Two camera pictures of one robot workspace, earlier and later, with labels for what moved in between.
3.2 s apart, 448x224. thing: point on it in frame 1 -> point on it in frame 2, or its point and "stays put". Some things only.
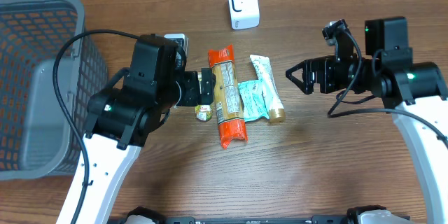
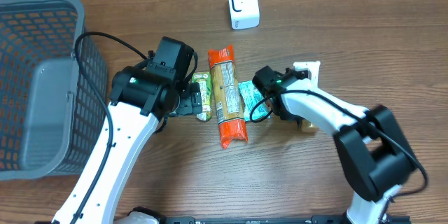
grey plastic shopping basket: (37, 141) stays put
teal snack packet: (253, 100) stays put
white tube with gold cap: (276, 110) -> (314, 67)
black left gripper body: (191, 88) -> (193, 99)
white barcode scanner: (243, 5) stays put
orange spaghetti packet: (229, 112) stays put
